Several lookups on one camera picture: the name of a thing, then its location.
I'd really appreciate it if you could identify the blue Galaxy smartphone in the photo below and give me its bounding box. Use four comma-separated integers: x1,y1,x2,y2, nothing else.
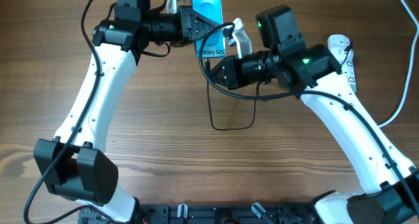
191,0,225,58

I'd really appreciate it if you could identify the black charger cable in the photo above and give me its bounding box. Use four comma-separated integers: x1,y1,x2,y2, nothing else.
204,41,354,132

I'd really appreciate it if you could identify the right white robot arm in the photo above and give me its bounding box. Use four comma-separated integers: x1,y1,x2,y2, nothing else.
204,5,418,223

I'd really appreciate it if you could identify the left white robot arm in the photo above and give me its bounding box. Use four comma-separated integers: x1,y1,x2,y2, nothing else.
33,0,216,223

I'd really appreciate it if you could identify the white power strip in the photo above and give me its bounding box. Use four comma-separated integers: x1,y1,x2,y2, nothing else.
327,34,357,92

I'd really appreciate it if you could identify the white power strip cord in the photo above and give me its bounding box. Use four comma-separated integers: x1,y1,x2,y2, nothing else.
378,0,419,129

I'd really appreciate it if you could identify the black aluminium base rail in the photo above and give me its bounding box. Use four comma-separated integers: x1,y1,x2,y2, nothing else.
77,202,318,224

